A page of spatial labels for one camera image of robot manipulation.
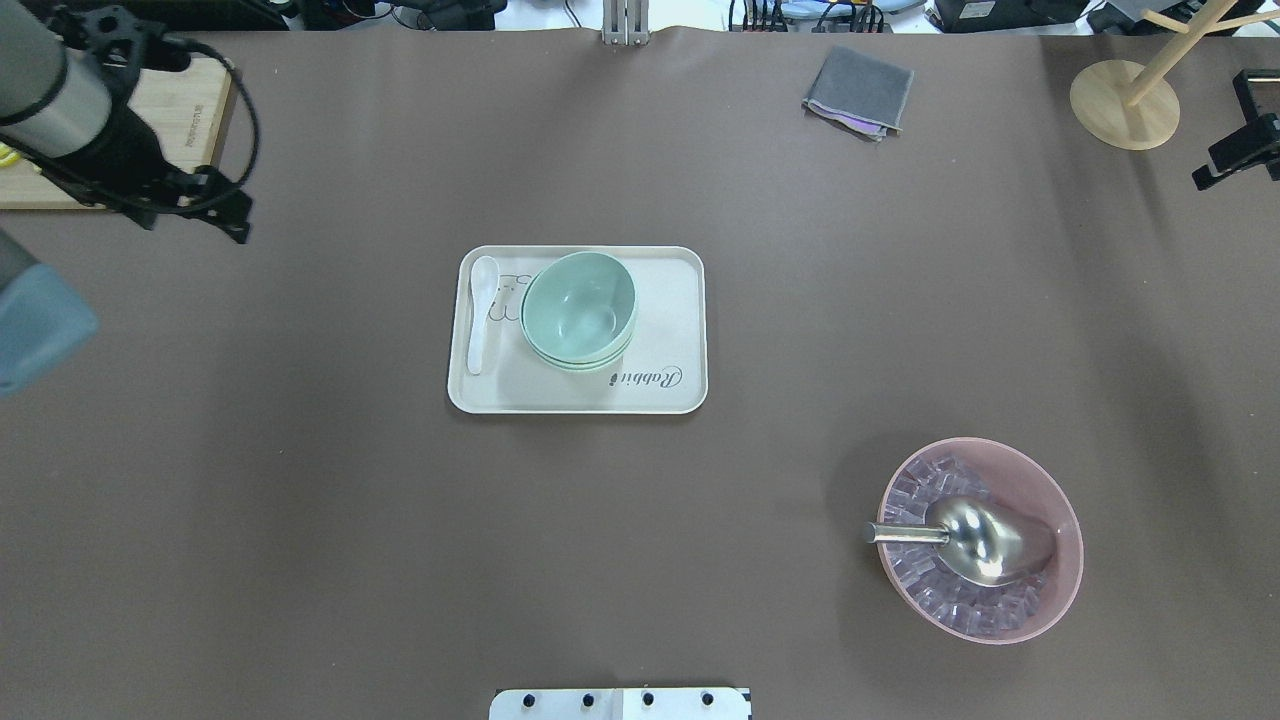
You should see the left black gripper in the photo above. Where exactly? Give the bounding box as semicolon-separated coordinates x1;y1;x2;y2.
60;105;253;245

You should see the yellow plastic knife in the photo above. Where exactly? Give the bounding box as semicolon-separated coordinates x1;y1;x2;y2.
0;143;41;176

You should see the dark wooden tray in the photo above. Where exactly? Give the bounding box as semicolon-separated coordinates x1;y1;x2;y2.
1231;69;1280;123

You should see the green bowl on tray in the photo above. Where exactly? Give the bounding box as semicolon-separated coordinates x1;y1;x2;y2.
535;346;630;372

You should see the grey folded cloth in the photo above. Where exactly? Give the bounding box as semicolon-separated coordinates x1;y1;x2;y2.
801;46;915;142

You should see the metal ice scoop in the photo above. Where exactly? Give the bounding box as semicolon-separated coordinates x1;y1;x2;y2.
861;496;1057;587

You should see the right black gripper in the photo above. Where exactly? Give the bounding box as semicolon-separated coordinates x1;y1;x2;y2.
1192;111;1279;191

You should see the pink bowl with ice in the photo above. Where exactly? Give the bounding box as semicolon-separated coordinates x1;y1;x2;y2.
876;437;1084;646

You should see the wooden cup stand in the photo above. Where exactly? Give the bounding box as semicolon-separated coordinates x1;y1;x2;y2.
1069;1;1279;151

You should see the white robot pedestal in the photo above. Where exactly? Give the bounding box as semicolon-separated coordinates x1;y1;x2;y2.
488;685;753;719

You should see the wooden cutting board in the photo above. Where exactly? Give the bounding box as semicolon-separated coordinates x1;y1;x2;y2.
1;56;236;211

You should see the white ceramic spoon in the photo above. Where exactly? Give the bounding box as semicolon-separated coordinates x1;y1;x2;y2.
466;255;500;375

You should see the beige rabbit tray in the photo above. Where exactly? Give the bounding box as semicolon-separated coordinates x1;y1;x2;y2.
447;245;709;415

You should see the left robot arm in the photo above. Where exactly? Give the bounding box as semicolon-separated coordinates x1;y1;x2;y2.
1;1;261;396

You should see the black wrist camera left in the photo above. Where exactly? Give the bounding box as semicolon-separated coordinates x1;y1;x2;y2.
44;5;192;74

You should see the green bowl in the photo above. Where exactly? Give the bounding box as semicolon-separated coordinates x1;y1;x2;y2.
535;346;630;372
522;301;637;363
520;251;639;366

